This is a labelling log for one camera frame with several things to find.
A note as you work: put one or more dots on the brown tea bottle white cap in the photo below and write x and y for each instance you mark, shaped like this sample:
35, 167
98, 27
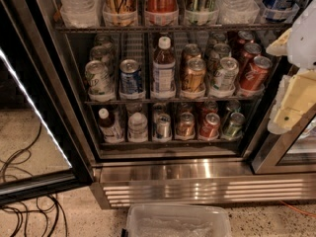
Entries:
163, 68

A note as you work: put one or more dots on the bottom shelf red can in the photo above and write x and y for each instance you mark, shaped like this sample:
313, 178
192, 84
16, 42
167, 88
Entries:
210, 126

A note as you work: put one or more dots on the top shelf green can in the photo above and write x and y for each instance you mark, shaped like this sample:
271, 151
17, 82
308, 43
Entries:
200, 12

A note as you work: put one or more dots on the gold can front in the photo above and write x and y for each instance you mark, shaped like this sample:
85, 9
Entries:
193, 77

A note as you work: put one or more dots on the shelf green can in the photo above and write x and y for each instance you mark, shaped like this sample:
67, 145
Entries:
233, 126
200, 12

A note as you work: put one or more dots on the blue pepsi can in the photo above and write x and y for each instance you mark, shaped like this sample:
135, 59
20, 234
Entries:
130, 77

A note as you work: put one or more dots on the bottom shelf silver can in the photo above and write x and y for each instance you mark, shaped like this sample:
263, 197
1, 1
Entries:
163, 126

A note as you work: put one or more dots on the top shelf water bottle left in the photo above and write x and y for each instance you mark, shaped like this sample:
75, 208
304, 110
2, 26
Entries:
81, 14

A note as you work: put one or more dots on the green white 7up can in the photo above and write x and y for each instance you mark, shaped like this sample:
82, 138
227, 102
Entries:
98, 77

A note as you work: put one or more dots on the bottom shelf tea bottle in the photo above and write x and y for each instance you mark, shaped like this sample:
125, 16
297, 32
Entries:
109, 126

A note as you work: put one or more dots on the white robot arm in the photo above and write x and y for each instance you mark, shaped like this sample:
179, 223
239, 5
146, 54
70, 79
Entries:
301, 45

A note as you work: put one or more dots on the bottom shelf copper can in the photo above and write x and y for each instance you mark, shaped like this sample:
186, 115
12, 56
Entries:
186, 124

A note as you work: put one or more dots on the open fridge glass door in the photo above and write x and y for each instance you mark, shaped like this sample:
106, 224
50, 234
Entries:
39, 155

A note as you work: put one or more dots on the top shelf gold can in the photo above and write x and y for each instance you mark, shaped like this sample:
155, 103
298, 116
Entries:
120, 13

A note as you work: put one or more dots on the red coke can middle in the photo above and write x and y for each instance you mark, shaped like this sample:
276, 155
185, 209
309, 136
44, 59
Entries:
249, 51

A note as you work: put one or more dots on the white green can front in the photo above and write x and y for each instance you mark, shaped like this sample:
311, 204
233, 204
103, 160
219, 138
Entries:
225, 73

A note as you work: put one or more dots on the bottom shelf green can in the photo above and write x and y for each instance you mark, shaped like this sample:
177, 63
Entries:
233, 126

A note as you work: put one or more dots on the stainless steel fridge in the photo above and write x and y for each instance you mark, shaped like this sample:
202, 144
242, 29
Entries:
255, 166

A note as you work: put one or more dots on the red coke can front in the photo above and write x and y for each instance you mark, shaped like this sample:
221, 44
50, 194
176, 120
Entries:
255, 73

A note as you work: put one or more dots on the top shelf red can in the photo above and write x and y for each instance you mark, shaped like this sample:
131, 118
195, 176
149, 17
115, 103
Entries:
161, 12

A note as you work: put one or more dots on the clear plastic bin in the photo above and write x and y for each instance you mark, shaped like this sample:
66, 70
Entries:
176, 220

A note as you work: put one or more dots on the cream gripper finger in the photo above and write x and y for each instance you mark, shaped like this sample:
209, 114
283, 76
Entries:
279, 46
295, 96

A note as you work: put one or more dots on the red coke can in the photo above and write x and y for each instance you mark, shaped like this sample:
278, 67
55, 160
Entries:
249, 51
255, 73

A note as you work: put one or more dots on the shelf red can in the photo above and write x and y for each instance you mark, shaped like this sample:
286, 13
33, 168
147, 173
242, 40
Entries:
161, 12
210, 126

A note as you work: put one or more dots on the top shelf water bottle right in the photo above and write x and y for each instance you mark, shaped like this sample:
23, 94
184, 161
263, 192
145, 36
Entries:
233, 12

